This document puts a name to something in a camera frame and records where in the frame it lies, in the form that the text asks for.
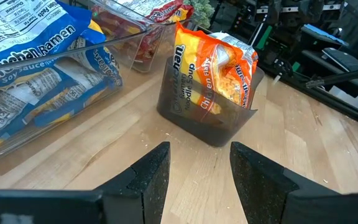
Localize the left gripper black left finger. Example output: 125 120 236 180
94 141 171 224

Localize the black desk beam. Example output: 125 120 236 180
305 67 358 90

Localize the red Maruchan ramen packet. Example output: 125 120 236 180
144 0 195 24
90 4 164 72

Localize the clear plastic bin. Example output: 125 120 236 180
0 0 155 167
88 0 195 74

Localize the round green succulent plant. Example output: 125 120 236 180
183 0 216 29

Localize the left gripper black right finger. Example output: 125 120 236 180
229 141 351 224

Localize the black laptop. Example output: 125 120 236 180
321 46 358 72

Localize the white printed paper sheet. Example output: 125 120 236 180
328 86 358 110

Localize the blue Maruchan ramen packet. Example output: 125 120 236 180
67 20 124 103
0 0 107 70
0 58 105 153

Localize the blue-topped dark case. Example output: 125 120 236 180
301 24 349 47

